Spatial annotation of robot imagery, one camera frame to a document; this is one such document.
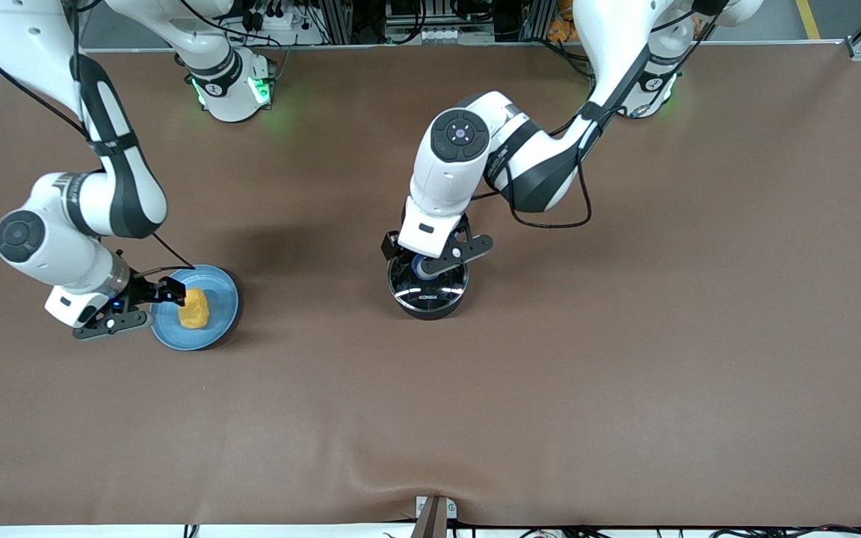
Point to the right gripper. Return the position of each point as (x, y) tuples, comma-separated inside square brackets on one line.
[(140, 291)]

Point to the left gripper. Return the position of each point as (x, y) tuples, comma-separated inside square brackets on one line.
[(388, 246)]

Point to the yellow potato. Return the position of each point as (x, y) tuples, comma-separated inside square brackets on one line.
[(195, 310)]

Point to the glass lid with blue knob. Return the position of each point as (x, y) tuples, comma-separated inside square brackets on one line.
[(442, 289)]

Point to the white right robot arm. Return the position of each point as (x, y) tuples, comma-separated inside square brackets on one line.
[(124, 187)]

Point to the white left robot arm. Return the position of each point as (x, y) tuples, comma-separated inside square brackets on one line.
[(542, 164)]

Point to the round blue plate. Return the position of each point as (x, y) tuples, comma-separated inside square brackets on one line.
[(221, 314)]

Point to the brown table mat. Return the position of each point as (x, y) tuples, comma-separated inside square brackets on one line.
[(625, 373)]

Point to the orange object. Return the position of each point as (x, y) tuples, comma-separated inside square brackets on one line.
[(561, 26)]

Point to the white power strip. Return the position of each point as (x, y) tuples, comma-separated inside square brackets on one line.
[(281, 21)]

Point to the aluminium frame post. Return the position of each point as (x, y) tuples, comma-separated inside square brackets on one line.
[(341, 19)]

